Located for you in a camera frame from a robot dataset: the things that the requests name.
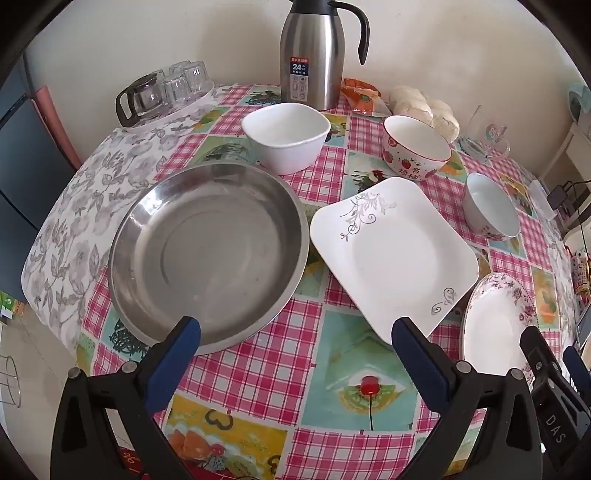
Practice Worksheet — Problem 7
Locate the grey floral white cloth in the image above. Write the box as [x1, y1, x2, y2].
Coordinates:
[21, 86, 229, 351]

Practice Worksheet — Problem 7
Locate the green box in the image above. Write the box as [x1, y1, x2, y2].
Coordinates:
[0, 291, 25, 321]

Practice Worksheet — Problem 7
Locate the clear glass mug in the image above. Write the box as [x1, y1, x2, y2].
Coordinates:
[459, 105, 511, 163]

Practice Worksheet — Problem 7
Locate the pink checked picture tablecloth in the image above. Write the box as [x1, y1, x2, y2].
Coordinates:
[88, 85, 576, 479]

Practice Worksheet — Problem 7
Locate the white power strip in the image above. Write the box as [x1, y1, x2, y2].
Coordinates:
[528, 179, 557, 220]

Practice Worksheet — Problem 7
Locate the round pink floral plate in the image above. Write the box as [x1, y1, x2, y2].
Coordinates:
[460, 272, 538, 378]

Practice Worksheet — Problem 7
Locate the pale blue floral bowl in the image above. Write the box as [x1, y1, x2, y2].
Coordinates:
[462, 173, 520, 241]

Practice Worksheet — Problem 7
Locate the strawberry pattern red-rimmed bowl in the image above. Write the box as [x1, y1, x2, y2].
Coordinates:
[382, 115, 452, 182]

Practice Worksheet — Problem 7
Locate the white round tray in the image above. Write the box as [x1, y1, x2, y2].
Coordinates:
[123, 80, 215, 133]

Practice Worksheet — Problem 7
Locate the glass teapot black handle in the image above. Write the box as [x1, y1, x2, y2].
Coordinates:
[115, 70, 168, 127]

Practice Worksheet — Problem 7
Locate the black adapter cable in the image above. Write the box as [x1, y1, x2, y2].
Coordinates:
[558, 179, 591, 218]

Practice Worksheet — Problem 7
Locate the stainless steel thermos jug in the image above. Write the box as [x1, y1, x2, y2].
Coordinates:
[280, 0, 370, 111]

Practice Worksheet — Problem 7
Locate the wire rack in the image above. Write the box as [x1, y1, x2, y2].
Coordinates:
[0, 355, 22, 408]

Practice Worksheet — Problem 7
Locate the pink pipe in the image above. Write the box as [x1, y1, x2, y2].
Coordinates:
[34, 85, 82, 170]

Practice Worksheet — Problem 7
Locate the black power adapter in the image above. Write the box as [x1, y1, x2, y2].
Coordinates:
[547, 185, 572, 210]

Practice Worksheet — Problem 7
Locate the white square bowl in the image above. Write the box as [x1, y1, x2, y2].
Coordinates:
[242, 103, 331, 176]

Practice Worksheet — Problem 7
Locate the white square floral plate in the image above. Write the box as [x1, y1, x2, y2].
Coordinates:
[310, 178, 479, 343]

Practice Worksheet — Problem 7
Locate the colourful small bottle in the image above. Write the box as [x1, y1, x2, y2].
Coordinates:
[571, 251, 590, 295]

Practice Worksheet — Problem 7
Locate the large stainless steel basin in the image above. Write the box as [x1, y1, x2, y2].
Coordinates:
[108, 161, 310, 355]

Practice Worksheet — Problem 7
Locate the white shelf unit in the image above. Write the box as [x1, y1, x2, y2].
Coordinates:
[538, 122, 590, 234]

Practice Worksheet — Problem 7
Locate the orange snack packet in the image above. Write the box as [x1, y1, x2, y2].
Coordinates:
[341, 78, 391, 118]

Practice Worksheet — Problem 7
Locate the bag of white buns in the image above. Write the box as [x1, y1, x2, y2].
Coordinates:
[389, 85, 460, 143]

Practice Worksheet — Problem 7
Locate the dark blue cabinet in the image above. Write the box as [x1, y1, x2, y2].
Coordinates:
[0, 59, 74, 301]

